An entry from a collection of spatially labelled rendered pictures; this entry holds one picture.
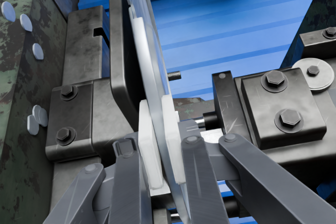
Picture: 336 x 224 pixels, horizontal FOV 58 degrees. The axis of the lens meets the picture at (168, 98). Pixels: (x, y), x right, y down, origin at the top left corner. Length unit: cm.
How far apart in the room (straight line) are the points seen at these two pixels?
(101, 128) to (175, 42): 181
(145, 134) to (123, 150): 2
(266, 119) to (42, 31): 31
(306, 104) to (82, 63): 31
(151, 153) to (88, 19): 39
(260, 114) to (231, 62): 162
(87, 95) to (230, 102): 21
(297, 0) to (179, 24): 85
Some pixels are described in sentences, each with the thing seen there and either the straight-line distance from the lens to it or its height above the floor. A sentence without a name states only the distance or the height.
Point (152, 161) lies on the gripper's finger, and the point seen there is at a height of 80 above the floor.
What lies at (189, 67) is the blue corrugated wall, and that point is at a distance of 200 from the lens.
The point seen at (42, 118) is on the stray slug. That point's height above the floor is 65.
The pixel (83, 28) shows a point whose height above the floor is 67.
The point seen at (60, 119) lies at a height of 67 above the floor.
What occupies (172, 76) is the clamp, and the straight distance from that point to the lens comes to 58.
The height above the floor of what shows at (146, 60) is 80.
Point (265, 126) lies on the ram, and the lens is 40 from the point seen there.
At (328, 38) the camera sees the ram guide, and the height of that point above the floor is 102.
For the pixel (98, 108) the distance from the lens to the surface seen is 37.
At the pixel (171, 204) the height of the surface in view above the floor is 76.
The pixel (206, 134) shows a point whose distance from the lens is 50.
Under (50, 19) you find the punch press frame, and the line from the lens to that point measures 48.
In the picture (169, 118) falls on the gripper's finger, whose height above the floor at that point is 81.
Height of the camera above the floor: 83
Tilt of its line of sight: 5 degrees down
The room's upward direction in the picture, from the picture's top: 79 degrees clockwise
